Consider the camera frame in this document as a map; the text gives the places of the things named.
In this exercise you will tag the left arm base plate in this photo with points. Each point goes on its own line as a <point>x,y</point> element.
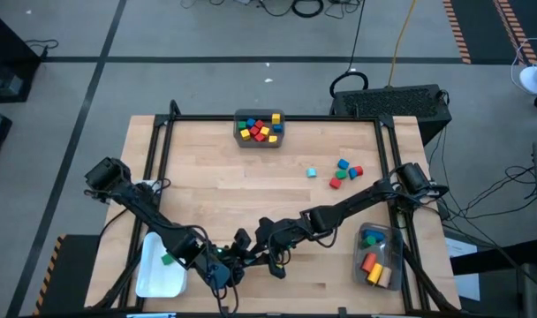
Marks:
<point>147,183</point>

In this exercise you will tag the green wooden cube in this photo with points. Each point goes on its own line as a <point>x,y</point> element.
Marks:
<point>241,125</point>

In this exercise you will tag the plain wooden cylinder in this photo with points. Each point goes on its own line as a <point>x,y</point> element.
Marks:
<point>384,277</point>

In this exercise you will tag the white paper sheet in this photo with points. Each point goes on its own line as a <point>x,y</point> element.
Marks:
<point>465,269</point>

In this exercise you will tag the black stand bar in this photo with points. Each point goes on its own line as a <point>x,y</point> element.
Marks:
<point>493,260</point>

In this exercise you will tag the green half-round block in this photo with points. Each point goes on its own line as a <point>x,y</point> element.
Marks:
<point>167,259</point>

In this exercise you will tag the black perforated computer case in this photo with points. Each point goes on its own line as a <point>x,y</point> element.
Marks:
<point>390,106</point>

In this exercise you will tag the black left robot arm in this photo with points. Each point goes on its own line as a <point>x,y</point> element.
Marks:
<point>149,212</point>

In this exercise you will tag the black metal table frame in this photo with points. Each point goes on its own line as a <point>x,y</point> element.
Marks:
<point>330,118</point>

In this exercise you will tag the white plastic tray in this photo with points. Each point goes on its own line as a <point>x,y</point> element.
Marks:
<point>158,282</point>

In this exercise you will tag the blue wooden cube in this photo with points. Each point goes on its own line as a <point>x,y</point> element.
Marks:
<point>250,122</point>
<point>277,128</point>

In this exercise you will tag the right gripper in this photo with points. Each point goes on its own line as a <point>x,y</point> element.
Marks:
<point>279,236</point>

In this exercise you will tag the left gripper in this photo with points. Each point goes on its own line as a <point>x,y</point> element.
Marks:
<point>226,269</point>

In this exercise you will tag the clear plastic bin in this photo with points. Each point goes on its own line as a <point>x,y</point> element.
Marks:
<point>392,252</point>

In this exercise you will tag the black mat orange striped edge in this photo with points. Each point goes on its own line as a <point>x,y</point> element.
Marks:
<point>70,274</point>
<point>480,26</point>

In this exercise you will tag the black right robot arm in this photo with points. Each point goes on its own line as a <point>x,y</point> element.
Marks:
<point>361,201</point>

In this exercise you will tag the black cabinet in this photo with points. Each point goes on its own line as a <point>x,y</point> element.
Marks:
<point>5,62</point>

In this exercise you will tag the light blue block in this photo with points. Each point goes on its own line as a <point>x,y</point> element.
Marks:
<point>311,172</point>

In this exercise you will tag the yellow wooden cylinder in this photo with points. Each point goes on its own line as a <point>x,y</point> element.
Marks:
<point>375,273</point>

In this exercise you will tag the dark grey plastic bin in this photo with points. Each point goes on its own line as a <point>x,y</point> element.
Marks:
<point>259,145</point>

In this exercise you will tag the white round device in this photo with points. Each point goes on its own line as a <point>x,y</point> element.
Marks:
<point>532,78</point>

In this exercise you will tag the orange wooden cylinder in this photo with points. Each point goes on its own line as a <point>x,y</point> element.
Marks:
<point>368,262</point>

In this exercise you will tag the red wooden block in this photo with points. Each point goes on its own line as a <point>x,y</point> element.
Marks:
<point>335,183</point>
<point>359,170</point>

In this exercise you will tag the green wooden block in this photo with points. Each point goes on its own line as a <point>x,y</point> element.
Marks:
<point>341,174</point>

